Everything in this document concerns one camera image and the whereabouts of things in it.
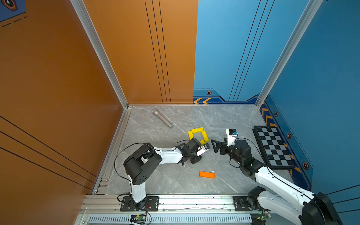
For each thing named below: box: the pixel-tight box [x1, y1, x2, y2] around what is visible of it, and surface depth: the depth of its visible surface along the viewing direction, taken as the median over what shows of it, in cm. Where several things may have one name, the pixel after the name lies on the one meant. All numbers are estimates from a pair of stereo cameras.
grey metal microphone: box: [152, 110, 174, 129], surface depth 111 cm
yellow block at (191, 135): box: [187, 130, 194, 141], surface depth 102 cm
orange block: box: [199, 171, 216, 179], surface depth 84 cm
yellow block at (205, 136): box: [201, 130, 210, 143], surface depth 102 cm
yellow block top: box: [191, 127, 204, 134], surface depth 105 cm
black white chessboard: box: [252, 125, 295, 170], surface depth 93 cm
